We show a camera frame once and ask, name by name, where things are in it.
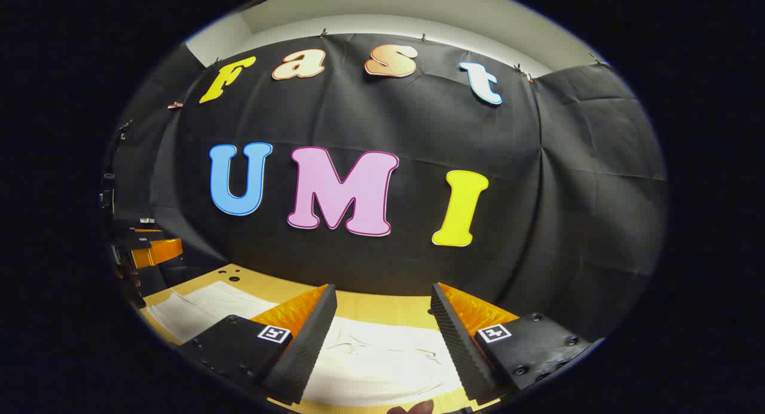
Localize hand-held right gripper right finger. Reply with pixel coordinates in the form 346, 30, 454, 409
430, 283, 605, 406

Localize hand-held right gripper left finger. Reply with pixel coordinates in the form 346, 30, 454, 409
179, 284, 338, 406

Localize white jeans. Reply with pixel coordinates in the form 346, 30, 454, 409
146, 281, 464, 407

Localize black backdrop cloth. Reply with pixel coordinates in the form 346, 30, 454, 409
105, 33, 669, 343

